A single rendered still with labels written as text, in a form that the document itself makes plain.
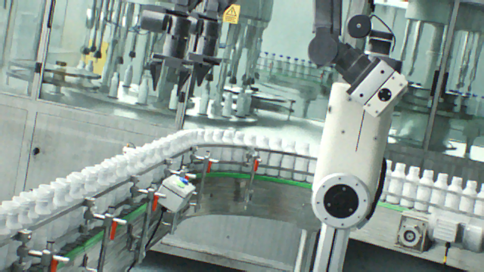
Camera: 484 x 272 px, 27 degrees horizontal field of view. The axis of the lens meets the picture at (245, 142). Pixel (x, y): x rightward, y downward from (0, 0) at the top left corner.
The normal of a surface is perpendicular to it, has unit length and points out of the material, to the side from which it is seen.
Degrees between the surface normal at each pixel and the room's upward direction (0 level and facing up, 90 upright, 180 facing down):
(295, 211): 90
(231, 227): 89
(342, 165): 101
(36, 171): 90
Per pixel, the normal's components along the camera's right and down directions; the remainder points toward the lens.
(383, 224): -0.44, 0.03
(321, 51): -0.07, 0.02
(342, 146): -0.18, 0.27
